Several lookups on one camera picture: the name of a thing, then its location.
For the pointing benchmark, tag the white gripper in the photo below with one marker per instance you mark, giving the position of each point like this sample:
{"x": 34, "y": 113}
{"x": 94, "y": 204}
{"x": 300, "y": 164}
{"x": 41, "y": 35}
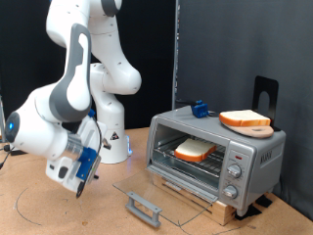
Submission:
{"x": 62, "y": 176}

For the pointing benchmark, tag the white bread slice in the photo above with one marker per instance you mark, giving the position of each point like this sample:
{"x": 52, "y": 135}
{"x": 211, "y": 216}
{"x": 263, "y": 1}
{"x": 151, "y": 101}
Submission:
{"x": 194, "y": 148}
{"x": 244, "y": 118}

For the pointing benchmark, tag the metal spatula with blue grip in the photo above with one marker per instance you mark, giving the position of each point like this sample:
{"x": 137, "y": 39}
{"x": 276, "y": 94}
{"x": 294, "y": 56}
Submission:
{"x": 199, "y": 110}

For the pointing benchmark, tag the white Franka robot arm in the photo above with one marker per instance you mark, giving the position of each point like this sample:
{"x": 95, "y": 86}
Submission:
{"x": 71, "y": 81}

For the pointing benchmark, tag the silver oven knob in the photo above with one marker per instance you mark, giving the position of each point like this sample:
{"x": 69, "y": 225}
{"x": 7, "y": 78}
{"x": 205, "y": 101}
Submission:
{"x": 230, "y": 191}
{"x": 234, "y": 170}

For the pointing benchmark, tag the silver toaster oven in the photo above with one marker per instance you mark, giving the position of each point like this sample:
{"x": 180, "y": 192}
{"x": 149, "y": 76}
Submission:
{"x": 260, "y": 156}

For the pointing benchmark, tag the white box with black button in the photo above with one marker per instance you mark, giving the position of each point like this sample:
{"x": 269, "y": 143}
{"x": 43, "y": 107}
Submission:
{"x": 18, "y": 152}

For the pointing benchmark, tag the wooden slatted block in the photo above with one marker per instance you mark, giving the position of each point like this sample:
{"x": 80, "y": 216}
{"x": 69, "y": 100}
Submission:
{"x": 225, "y": 212}

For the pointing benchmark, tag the tall metal pole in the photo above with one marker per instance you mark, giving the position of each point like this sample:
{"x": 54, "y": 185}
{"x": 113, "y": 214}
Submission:
{"x": 176, "y": 49}

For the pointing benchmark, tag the black curtain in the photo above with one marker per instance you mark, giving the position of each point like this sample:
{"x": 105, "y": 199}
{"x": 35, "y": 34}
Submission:
{"x": 22, "y": 49}

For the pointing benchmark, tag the black foam pad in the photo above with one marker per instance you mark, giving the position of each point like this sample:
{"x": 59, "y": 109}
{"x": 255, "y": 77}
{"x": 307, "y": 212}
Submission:
{"x": 247, "y": 212}
{"x": 264, "y": 201}

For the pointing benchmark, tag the round wooden cutting board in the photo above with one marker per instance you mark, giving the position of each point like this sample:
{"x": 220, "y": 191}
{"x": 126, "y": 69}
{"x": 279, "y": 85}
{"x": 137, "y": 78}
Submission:
{"x": 257, "y": 132}

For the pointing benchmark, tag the grey curtain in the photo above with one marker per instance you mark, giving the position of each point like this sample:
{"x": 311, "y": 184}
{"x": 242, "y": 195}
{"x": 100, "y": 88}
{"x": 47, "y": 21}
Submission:
{"x": 228, "y": 49}

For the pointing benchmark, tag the black metal bookend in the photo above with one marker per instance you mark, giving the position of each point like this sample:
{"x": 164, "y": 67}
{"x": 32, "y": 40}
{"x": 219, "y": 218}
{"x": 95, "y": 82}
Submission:
{"x": 260, "y": 84}

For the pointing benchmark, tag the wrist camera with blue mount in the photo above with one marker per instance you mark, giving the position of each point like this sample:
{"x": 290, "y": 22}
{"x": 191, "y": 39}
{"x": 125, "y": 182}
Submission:
{"x": 87, "y": 161}

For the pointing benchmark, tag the short metal post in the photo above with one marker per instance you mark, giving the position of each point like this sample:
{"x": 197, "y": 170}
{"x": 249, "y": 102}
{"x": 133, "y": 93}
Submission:
{"x": 2, "y": 111}

